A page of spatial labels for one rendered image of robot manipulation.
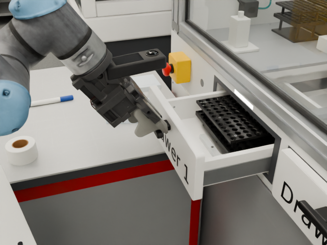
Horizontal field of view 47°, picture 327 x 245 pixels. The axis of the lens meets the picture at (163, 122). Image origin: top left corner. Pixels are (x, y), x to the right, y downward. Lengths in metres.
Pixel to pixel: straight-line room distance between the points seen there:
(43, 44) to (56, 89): 0.67
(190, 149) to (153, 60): 0.17
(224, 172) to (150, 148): 0.28
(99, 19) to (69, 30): 0.89
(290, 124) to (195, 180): 0.19
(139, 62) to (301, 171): 0.33
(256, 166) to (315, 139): 0.16
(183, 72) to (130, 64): 0.42
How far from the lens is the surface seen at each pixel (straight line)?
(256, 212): 0.88
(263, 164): 0.77
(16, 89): 0.50
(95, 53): 0.63
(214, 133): 0.82
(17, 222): 0.71
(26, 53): 0.62
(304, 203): 0.63
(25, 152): 0.94
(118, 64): 0.67
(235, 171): 0.74
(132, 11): 1.52
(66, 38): 0.62
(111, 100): 0.67
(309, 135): 0.65
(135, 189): 1.01
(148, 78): 1.27
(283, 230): 0.80
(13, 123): 0.51
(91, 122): 1.08
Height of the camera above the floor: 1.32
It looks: 32 degrees down
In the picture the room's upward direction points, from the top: straight up
